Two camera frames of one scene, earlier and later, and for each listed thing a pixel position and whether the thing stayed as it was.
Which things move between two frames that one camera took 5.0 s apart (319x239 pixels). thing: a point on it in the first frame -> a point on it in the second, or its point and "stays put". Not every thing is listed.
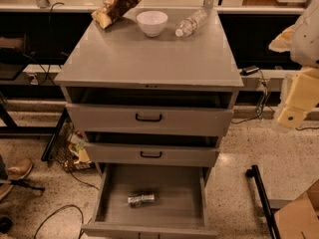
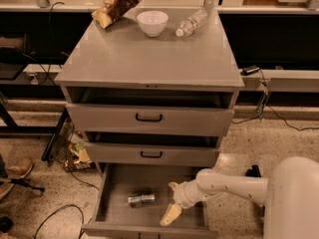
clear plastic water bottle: x=189 y=25 stays put
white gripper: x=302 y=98 -> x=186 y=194
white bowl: x=152 y=22 stays put
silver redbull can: x=141 y=200 stays put
